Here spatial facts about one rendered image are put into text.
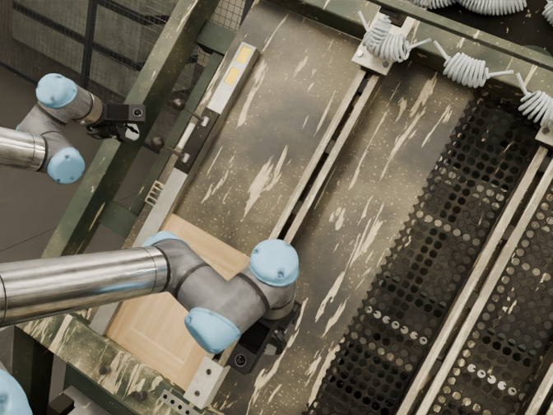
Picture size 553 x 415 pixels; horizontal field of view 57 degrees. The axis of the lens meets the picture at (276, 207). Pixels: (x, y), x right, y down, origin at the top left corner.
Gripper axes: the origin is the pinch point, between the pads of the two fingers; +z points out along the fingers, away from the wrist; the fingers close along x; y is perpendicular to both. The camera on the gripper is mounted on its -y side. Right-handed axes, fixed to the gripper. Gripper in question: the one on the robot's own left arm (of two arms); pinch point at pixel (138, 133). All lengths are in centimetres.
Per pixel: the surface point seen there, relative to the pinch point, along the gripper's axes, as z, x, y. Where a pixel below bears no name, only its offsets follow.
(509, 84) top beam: 2, -3, -98
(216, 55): 17.1, -29.2, -17.4
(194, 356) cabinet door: 12, 62, -12
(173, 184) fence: 9.1, 13.0, -6.6
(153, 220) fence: 9.3, 23.3, -0.3
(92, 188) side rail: 8.3, 12.5, 19.4
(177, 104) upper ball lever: -3.1, -6.0, -13.2
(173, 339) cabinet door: 12, 57, -5
